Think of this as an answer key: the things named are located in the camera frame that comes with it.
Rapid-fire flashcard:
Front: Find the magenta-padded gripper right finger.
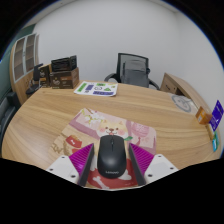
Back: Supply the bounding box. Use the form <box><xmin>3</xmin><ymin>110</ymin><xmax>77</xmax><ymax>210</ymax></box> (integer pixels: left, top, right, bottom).
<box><xmin>128</xmin><ymin>143</ymin><xmax>179</xmax><ymax>186</ymax></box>

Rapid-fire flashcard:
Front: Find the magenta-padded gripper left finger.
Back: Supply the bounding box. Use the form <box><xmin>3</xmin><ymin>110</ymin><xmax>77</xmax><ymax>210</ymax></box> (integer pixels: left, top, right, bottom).
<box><xmin>45</xmin><ymin>143</ymin><xmax>95</xmax><ymax>187</ymax></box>

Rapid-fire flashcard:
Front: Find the black computer mouse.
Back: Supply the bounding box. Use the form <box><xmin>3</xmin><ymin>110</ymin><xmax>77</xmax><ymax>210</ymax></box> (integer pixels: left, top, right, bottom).
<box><xmin>96</xmin><ymin>134</ymin><xmax>128</xmax><ymax>179</ymax></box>

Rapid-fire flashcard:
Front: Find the cartoon dog print mouse pad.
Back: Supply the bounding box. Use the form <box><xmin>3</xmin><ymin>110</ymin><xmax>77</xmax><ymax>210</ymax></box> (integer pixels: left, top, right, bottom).
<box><xmin>49</xmin><ymin>107</ymin><xmax>158</xmax><ymax>190</ymax></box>

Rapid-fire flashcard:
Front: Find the green flat box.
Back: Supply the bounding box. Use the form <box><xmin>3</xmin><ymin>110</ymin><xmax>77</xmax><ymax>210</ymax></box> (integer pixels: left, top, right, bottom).
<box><xmin>211</xmin><ymin>131</ymin><xmax>221</xmax><ymax>153</ymax></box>

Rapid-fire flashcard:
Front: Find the tan flat box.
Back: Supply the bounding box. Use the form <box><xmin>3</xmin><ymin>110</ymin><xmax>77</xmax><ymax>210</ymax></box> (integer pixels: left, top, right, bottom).
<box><xmin>206</xmin><ymin>123</ymin><xmax>216</xmax><ymax>141</ymax></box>

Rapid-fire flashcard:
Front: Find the orange-brown cardboard box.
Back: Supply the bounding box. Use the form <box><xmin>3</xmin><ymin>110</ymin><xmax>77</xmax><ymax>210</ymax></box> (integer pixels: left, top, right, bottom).
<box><xmin>195</xmin><ymin>106</ymin><xmax>213</xmax><ymax>126</ymax></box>

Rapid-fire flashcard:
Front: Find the dark sofa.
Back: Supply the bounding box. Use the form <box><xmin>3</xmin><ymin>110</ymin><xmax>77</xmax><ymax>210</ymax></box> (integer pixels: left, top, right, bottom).
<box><xmin>0</xmin><ymin>91</ymin><xmax>22</xmax><ymax>141</ymax></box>

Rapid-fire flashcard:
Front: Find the purple packet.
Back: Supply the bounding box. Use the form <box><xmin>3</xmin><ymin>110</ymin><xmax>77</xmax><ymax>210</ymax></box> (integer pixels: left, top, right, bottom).
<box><xmin>208</xmin><ymin>99</ymin><xmax>224</xmax><ymax>132</ymax></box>

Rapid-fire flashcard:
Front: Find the wooden side desk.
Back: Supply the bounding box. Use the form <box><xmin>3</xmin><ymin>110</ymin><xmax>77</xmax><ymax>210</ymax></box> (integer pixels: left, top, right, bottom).
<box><xmin>159</xmin><ymin>72</ymin><xmax>214</xmax><ymax>111</ymax></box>

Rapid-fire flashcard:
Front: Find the white sticker sheet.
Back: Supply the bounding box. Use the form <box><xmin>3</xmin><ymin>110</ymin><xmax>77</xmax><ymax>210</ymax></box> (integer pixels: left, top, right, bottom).
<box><xmin>73</xmin><ymin>80</ymin><xmax>119</xmax><ymax>98</ymax></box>

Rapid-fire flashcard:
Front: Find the large brown printed carton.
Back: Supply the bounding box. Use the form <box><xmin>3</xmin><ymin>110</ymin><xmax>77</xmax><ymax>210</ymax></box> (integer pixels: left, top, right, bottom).
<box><xmin>49</xmin><ymin>67</ymin><xmax>80</xmax><ymax>90</ymax></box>

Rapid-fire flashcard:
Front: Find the small brown printed carton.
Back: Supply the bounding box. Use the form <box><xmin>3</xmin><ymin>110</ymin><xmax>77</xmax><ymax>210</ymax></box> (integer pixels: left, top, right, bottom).
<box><xmin>38</xmin><ymin>64</ymin><xmax>52</xmax><ymax>89</ymax></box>

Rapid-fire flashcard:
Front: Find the small black chair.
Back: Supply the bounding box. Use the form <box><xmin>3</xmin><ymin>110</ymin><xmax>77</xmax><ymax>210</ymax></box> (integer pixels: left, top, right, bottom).
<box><xmin>25</xmin><ymin>63</ymin><xmax>44</xmax><ymax>96</ymax></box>

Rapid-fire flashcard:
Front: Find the black mesh office chair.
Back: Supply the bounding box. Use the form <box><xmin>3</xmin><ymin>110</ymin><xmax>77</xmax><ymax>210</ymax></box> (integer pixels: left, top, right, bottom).
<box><xmin>104</xmin><ymin>52</ymin><xmax>160</xmax><ymax>90</ymax></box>

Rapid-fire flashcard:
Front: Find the black box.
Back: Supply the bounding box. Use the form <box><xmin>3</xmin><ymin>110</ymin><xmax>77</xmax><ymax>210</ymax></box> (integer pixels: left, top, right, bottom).
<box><xmin>50</xmin><ymin>55</ymin><xmax>78</xmax><ymax>73</ymax></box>

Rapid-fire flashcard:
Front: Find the wooden glass-door shelf cabinet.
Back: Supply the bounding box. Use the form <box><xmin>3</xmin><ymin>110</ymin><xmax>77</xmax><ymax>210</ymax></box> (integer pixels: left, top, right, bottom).
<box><xmin>9</xmin><ymin>32</ymin><xmax>39</xmax><ymax>106</ymax></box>

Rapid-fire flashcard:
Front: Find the white sheet with grey ring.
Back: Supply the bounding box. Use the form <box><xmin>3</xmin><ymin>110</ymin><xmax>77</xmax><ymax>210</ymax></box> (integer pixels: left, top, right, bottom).
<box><xmin>171</xmin><ymin>94</ymin><xmax>198</xmax><ymax>114</ymax></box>

